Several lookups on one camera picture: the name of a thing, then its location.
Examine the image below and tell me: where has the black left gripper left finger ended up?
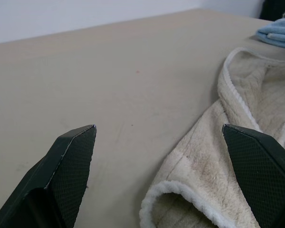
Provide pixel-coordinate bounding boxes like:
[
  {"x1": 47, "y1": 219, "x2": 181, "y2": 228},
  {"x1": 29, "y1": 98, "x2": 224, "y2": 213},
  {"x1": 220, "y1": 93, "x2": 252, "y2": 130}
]
[{"x1": 0, "y1": 124, "x2": 97, "y2": 228}]

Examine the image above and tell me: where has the light blue folded towel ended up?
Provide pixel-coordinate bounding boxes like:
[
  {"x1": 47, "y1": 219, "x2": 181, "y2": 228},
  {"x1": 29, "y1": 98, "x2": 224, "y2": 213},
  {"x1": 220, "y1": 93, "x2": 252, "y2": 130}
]
[{"x1": 256, "y1": 18, "x2": 285, "y2": 51}]

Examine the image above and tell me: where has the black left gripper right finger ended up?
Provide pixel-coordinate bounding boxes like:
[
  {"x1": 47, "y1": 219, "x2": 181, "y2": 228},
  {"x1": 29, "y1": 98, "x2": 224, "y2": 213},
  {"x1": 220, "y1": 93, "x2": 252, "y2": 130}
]
[{"x1": 222, "y1": 123, "x2": 285, "y2": 228}]

